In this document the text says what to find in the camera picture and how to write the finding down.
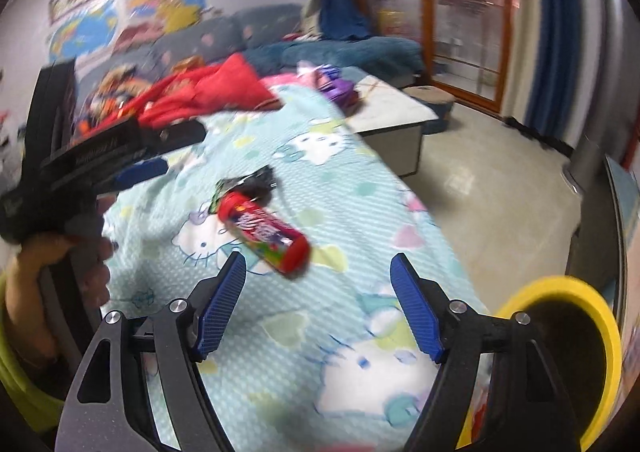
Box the person left hand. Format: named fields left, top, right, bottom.
left=4, top=193, right=120, bottom=368

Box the tv cabinet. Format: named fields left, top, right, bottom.
left=565, top=156, right=639, bottom=326

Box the golden gift bag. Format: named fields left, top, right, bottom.
left=170, top=55, right=205, bottom=74

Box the red candy tube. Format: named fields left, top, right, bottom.
left=217, top=192, right=311, bottom=275

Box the clothes pile on sofa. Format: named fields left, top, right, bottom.
left=75, top=64, right=152, bottom=137

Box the white top coffee table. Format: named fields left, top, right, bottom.
left=341, top=67, right=438, bottom=178

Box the red blanket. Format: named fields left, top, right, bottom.
left=74, top=53, right=282, bottom=139

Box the green sleeve forearm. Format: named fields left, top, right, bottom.
left=1, top=273, right=66, bottom=436

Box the blue grey sofa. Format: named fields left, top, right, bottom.
left=77, top=3, right=424, bottom=93

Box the right blue curtain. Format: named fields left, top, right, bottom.
left=502, top=0, right=582, bottom=143

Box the green black snack wrapper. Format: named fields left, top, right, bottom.
left=208, top=165, right=277, bottom=215

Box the china map poster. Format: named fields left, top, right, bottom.
left=122, top=0, right=207, bottom=34

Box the world map poster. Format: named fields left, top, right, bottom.
left=49, top=0, right=119, bottom=63

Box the blue round stool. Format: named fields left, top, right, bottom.
left=404, top=86, right=456, bottom=135

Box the hello kitty blue bedsheet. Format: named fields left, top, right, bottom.
left=104, top=86, right=482, bottom=451

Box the yellow rimmed black trash bin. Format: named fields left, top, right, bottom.
left=457, top=275, right=622, bottom=451

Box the silver tower air conditioner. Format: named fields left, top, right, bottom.
left=563, top=0, right=639, bottom=194

